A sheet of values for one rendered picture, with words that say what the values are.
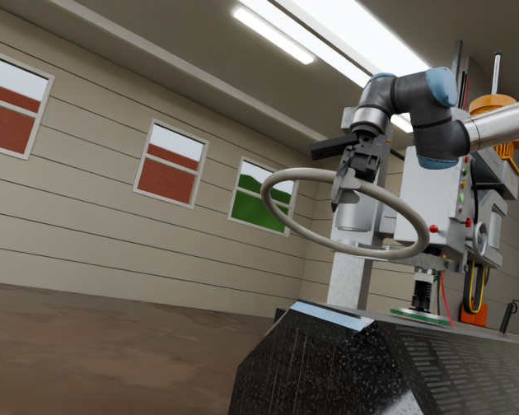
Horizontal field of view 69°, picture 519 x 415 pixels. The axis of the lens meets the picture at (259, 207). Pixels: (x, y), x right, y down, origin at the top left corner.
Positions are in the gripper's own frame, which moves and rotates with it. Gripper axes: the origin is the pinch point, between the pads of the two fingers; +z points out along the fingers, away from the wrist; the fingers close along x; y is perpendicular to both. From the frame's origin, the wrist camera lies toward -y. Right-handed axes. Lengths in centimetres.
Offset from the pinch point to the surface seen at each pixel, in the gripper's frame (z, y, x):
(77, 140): -158, -490, 372
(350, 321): 18.5, 11.4, 33.7
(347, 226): -50, -7, 132
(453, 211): -38, 35, 59
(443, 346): 13, 38, 48
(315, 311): 17.8, 0.1, 44.4
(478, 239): -38, 48, 76
